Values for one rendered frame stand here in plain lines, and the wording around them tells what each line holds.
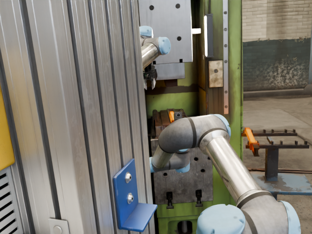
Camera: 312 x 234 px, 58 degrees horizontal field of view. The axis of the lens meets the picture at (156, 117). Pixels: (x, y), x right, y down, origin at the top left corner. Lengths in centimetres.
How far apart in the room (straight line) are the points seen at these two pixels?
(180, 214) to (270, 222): 125
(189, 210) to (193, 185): 18
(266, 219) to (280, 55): 745
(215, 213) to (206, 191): 116
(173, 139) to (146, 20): 90
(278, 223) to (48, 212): 57
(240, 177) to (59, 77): 67
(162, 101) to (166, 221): 89
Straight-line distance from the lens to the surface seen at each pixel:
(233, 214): 76
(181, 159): 141
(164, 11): 174
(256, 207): 82
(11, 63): 36
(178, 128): 102
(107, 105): 41
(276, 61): 810
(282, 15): 814
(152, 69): 149
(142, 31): 138
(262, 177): 184
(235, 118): 202
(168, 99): 224
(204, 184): 190
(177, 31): 173
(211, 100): 194
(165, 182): 186
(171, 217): 200
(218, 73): 190
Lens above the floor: 146
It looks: 14 degrees down
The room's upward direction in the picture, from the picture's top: 4 degrees counter-clockwise
